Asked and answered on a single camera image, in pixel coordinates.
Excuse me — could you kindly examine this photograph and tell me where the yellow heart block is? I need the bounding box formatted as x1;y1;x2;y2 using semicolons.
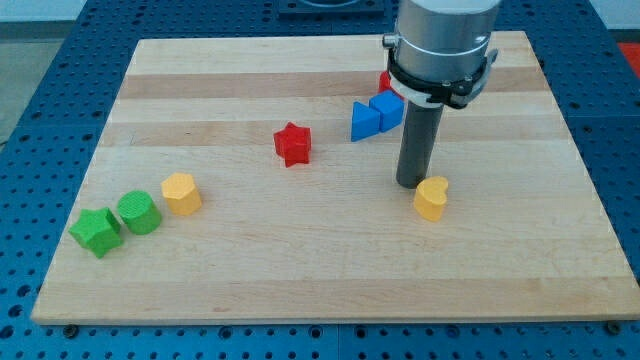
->
413;176;449;222

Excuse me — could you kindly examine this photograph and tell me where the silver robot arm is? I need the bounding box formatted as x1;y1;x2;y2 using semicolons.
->
382;0;501;109

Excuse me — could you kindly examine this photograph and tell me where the red block behind arm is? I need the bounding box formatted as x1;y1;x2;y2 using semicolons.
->
378;70;403;100

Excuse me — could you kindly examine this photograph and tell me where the wooden board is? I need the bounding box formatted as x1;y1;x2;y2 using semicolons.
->
32;31;639;325

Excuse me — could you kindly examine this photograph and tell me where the red star block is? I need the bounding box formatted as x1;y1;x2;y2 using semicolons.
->
273;122;312;167

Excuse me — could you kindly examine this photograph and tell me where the blue triangle block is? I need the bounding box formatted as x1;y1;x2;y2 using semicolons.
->
351;102;381;142

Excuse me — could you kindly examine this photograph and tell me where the blue cube block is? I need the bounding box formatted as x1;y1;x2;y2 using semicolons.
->
369;90;404;132

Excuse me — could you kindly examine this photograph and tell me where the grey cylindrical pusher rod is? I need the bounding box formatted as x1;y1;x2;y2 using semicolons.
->
396;102;444;189

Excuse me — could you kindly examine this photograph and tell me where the yellow hexagon block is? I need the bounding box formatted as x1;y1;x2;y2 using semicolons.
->
161;173;202;216

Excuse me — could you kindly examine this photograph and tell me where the green cylinder block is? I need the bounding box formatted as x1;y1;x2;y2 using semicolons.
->
117;190;162;235

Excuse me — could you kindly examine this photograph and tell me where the green star block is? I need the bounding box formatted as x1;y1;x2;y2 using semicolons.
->
68;207;124;259

